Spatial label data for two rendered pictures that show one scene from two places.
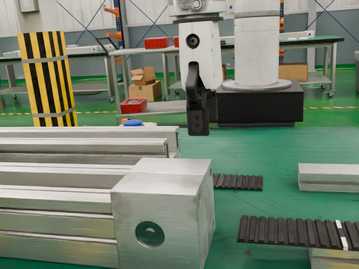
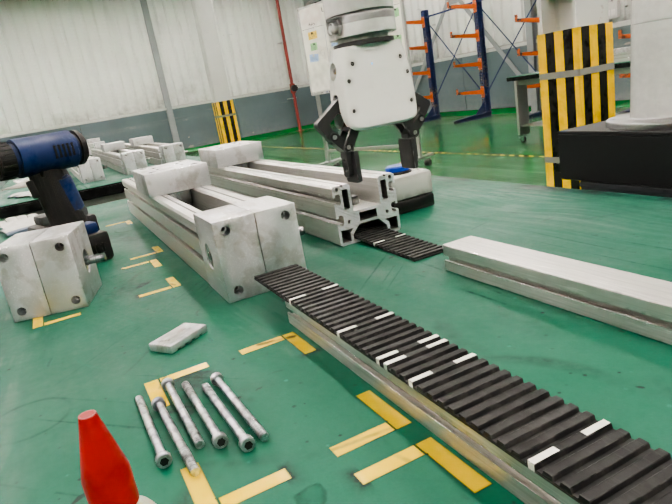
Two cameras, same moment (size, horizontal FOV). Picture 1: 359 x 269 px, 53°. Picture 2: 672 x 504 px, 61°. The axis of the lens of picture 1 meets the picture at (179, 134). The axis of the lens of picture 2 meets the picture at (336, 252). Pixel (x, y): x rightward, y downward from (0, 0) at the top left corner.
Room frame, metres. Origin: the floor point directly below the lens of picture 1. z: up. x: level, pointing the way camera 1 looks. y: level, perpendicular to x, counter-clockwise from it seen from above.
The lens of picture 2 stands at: (0.03, -0.57, 0.99)
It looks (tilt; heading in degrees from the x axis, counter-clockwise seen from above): 16 degrees down; 51
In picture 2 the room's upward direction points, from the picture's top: 10 degrees counter-clockwise
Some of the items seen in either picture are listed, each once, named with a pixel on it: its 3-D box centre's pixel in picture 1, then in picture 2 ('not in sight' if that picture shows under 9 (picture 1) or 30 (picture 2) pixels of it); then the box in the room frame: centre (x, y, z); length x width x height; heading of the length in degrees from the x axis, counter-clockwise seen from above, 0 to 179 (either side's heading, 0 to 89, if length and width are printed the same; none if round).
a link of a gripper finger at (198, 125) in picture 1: (196, 115); (342, 157); (0.51, -0.03, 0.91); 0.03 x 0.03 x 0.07; 75
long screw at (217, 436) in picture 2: not in sight; (201, 410); (0.18, -0.20, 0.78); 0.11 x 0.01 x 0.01; 76
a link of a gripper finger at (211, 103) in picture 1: (208, 100); (414, 141); (0.61, -0.05, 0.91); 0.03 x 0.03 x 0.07; 75
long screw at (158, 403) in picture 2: not in sight; (174, 433); (0.15, -0.21, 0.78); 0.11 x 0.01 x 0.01; 77
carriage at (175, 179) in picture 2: not in sight; (171, 184); (0.49, 0.45, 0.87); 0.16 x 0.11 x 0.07; 75
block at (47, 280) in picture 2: not in sight; (60, 266); (0.22, 0.23, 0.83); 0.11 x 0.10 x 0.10; 151
